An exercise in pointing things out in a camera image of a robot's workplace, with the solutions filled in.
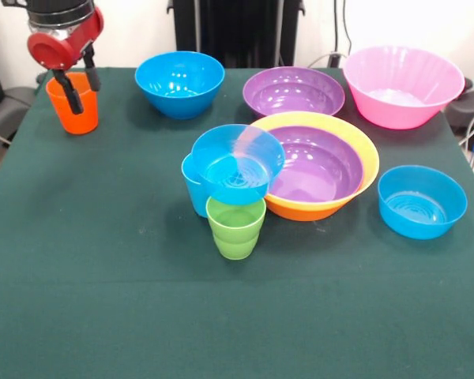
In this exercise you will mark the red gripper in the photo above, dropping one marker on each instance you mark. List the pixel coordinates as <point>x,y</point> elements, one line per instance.
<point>59,51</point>

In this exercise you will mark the orange plastic cup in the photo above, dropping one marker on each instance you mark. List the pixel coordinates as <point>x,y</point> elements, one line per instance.
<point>79,118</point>

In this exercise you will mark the light blue plastic cup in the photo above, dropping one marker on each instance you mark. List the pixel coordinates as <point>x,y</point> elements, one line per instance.
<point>193,193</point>

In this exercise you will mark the shallow blue plastic bowl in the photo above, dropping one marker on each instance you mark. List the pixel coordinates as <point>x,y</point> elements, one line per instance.
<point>225,173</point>
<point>422,205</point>

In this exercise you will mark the purple plastic bowl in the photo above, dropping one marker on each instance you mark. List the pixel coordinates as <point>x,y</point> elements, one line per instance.
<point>296,94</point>
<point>324,169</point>

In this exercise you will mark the deep blue plastic bowl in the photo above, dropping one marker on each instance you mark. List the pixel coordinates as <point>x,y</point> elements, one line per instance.
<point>179,87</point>

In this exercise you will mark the green plastic cup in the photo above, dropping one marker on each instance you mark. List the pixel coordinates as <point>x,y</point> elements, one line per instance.
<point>235,229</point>

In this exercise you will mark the black power plug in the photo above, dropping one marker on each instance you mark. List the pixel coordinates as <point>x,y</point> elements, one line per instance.
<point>333,60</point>

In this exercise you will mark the orange plastic bowl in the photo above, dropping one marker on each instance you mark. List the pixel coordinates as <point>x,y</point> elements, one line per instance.
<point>304,211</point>

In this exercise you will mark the dark green tablecloth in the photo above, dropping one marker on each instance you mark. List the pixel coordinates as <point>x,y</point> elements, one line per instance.
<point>237,316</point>

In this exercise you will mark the pink plastic bowl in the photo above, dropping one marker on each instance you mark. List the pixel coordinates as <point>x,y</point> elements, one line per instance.
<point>403,94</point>

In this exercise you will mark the black rounded equipment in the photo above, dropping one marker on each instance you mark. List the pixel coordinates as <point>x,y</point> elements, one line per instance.
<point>472,106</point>

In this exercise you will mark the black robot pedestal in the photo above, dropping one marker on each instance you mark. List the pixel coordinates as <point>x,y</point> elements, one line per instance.
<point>237,31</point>

